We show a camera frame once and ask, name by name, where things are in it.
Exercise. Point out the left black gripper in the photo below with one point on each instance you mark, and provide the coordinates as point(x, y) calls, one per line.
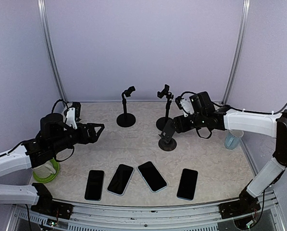
point(92, 138)

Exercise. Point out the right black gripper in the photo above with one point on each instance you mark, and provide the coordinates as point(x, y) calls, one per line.
point(181, 126)

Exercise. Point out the black pole phone stand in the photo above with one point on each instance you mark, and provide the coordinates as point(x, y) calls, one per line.
point(126, 119)
point(161, 122)

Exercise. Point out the folding plate phone stand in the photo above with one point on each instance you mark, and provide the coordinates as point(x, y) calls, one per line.
point(167, 142)

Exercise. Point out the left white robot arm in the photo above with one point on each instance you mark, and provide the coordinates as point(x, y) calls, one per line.
point(54, 136)

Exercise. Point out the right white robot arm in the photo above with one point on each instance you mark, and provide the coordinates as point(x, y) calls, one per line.
point(200, 112)

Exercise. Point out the black smartphone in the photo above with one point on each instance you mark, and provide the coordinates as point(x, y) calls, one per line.
point(120, 179)
point(187, 185)
point(153, 178)
point(94, 185)

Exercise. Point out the green saucer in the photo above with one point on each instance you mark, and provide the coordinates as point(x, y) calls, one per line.
point(48, 179)

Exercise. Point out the leftmost black smartphone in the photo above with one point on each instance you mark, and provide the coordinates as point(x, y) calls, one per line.
point(94, 185)

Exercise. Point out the light blue mug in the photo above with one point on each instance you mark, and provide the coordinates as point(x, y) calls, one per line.
point(233, 139)

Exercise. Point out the cream ribbed mug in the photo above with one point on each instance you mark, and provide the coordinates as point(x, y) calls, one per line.
point(45, 170)

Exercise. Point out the rightmost black smartphone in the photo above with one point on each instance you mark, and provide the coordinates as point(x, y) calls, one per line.
point(187, 185)

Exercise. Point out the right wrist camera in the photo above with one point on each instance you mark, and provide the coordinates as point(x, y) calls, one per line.
point(184, 105)

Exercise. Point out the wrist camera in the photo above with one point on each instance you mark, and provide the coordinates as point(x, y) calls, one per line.
point(184, 105)
point(72, 115)

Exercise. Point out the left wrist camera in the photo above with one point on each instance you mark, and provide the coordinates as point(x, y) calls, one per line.
point(72, 115)

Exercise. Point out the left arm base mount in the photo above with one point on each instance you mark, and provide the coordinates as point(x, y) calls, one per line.
point(52, 207)

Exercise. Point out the front aluminium rail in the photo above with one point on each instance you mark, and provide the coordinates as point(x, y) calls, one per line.
point(94, 217)

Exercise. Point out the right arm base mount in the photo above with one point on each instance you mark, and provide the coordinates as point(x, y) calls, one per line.
point(243, 205)

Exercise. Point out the right aluminium frame post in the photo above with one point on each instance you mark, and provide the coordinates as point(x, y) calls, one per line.
point(238, 50)

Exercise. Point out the aluminium frame post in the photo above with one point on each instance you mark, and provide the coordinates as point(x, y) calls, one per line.
point(46, 30)
point(238, 50)

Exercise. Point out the left aluminium frame post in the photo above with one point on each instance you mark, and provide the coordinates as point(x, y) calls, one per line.
point(46, 30)

